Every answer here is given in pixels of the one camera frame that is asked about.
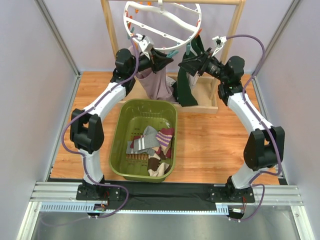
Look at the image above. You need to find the white round clip hanger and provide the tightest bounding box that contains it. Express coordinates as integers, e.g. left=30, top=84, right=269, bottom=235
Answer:
left=123, top=0, right=202, bottom=52

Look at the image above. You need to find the teal clothes clip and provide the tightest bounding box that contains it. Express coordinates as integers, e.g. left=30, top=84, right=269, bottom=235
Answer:
left=166, top=49, right=179, bottom=59

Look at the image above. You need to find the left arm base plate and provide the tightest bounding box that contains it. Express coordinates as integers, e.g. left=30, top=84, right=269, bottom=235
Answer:
left=76, top=182, right=126, bottom=201

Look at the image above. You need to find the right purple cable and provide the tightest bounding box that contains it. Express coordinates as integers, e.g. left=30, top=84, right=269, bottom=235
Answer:
left=224, top=34, right=283, bottom=224

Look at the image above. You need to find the maroon purple striped sock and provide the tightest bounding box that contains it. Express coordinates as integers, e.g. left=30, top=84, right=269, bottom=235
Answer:
left=155, top=128, right=175, bottom=158

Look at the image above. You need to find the green plastic basket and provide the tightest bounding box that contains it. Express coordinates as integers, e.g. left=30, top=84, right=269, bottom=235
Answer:
left=109, top=99, right=178, bottom=183

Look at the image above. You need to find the dark green sock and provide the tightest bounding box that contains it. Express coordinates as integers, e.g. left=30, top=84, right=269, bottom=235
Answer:
left=173, top=35, right=205, bottom=107

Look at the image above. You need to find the white sock on hanger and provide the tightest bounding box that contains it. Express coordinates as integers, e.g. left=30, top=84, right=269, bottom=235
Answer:
left=186, top=73, right=199, bottom=93

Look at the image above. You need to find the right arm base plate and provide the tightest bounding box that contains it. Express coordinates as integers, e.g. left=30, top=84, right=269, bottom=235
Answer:
left=208, top=184, right=255, bottom=203

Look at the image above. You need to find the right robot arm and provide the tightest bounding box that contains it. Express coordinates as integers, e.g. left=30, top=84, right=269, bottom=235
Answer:
left=179, top=49, right=285, bottom=191

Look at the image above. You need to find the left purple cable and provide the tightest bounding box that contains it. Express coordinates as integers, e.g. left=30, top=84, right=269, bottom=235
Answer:
left=39, top=34, right=141, bottom=228

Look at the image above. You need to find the grey striped sock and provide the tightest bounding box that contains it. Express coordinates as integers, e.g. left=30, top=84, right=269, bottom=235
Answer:
left=126, top=126, right=160, bottom=155

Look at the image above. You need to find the wooden drying rack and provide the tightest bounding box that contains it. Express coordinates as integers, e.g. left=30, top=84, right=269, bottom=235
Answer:
left=99, top=0, right=246, bottom=115

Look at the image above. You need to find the black cloth strip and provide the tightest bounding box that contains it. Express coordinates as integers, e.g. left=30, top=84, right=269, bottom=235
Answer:
left=114, top=181, right=217, bottom=211

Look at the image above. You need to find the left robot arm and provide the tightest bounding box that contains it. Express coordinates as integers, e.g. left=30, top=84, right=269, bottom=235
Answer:
left=70, top=48, right=173, bottom=199

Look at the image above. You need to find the aluminium frame rail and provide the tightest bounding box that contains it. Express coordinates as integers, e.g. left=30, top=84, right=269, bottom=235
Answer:
left=17, top=178, right=315, bottom=240

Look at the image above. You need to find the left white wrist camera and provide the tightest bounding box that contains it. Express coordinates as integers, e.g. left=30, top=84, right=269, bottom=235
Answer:
left=135, top=33, right=154, bottom=60

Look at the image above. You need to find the pink sock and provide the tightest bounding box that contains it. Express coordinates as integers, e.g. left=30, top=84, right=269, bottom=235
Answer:
left=135, top=54, right=176, bottom=103

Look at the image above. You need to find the purple cable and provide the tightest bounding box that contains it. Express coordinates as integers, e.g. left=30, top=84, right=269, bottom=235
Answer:
left=39, top=34, right=141, bottom=228
left=224, top=34, right=283, bottom=224

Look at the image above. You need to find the brown beige patterned sock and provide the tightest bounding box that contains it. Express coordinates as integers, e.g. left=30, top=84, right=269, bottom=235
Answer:
left=147, top=153, right=171, bottom=177

